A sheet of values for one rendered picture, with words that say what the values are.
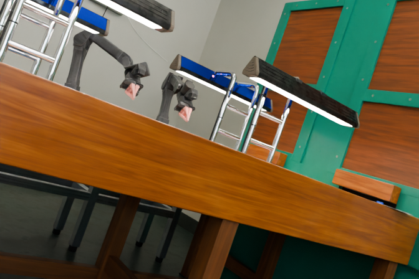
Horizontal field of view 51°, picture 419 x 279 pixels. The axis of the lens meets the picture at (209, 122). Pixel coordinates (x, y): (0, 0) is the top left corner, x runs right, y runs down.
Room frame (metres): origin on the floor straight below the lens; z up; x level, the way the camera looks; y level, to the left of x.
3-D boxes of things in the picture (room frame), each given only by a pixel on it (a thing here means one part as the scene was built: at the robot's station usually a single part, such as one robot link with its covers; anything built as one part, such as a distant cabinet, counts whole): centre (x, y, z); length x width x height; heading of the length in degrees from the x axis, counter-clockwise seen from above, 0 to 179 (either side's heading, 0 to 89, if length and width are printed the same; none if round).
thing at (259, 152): (2.49, -0.35, 0.83); 0.30 x 0.06 x 0.07; 34
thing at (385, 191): (1.92, -0.73, 0.83); 0.30 x 0.06 x 0.07; 34
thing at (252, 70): (1.73, -0.33, 1.08); 0.62 x 0.08 x 0.07; 124
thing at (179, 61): (2.19, -0.02, 1.08); 0.62 x 0.08 x 0.07; 124
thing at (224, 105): (2.12, -0.06, 0.90); 0.20 x 0.19 x 0.45; 124
